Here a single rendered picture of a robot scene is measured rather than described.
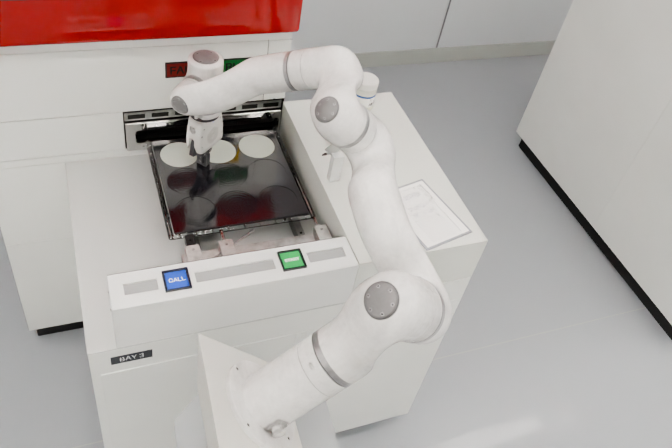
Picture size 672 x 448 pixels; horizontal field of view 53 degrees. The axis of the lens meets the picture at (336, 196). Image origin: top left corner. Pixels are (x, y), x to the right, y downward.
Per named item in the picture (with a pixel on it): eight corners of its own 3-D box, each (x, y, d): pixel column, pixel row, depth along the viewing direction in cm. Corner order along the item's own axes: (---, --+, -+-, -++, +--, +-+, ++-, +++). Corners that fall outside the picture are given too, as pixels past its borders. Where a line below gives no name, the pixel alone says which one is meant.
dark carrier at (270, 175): (151, 143, 185) (151, 141, 184) (272, 130, 196) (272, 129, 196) (174, 234, 163) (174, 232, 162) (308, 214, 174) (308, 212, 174)
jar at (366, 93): (346, 98, 201) (351, 72, 195) (367, 97, 204) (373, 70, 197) (354, 113, 197) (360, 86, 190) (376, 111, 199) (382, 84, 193)
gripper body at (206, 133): (204, 124, 164) (203, 159, 172) (228, 105, 171) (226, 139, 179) (179, 112, 166) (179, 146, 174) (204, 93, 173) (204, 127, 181)
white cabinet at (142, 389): (92, 333, 241) (63, 163, 185) (341, 285, 274) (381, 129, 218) (114, 510, 200) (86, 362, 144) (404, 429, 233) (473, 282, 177)
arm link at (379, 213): (377, 349, 118) (412, 355, 132) (438, 326, 114) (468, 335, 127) (311, 113, 139) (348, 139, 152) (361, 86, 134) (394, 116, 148)
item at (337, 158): (320, 168, 177) (327, 128, 168) (333, 166, 179) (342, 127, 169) (327, 183, 173) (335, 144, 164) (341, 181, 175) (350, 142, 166)
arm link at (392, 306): (360, 388, 129) (462, 323, 123) (311, 385, 114) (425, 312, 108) (334, 333, 135) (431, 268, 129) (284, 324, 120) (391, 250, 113)
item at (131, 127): (126, 147, 189) (124, 121, 182) (277, 132, 204) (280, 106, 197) (127, 151, 187) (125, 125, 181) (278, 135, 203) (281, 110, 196)
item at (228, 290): (110, 314, 153) (105, 275, 143) (336, 272, 172) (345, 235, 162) (115, 348, 147) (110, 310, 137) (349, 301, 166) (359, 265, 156)
